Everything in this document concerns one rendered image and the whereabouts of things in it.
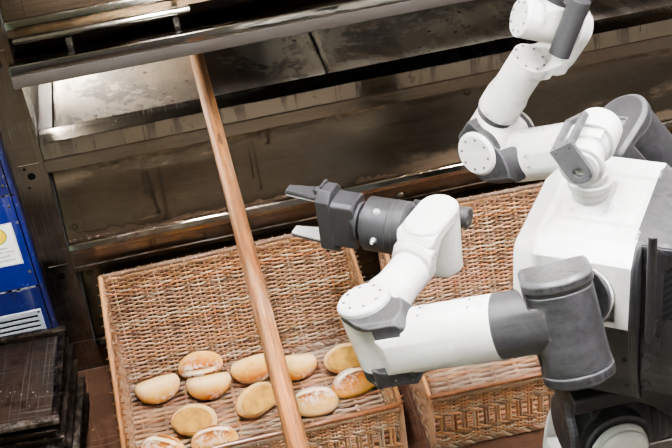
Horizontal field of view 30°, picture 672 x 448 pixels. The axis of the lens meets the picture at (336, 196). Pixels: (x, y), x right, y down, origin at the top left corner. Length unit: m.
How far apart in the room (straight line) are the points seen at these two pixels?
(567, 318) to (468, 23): 1.27
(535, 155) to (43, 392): 1.10
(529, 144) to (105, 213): 0.99
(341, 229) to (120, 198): 0.78
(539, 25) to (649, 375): 0.56
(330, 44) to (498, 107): 0.74
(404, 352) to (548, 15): 0.60
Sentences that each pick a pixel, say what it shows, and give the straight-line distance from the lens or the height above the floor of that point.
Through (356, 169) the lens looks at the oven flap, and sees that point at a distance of 2.70.
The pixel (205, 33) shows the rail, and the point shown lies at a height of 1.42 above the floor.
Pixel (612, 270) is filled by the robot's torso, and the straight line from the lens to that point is 1.73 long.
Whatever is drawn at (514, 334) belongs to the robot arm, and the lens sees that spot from 1.65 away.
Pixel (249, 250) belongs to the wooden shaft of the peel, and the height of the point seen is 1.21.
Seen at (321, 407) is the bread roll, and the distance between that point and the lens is 2.66.
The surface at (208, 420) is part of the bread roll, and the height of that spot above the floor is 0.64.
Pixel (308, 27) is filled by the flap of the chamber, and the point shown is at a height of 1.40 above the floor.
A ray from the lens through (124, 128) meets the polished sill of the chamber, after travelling 2.59.
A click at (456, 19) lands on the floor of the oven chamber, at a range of 2.82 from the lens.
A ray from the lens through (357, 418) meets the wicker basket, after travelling 2.48.
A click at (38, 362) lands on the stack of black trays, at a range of 2.65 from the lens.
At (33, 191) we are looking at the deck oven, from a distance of 2.67.
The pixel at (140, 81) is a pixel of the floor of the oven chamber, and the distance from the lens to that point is 2.75.
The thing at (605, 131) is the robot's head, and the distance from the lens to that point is 1.78.
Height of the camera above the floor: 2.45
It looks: 34 degrees down
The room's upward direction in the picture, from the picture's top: 8 degrees counter-clockwise
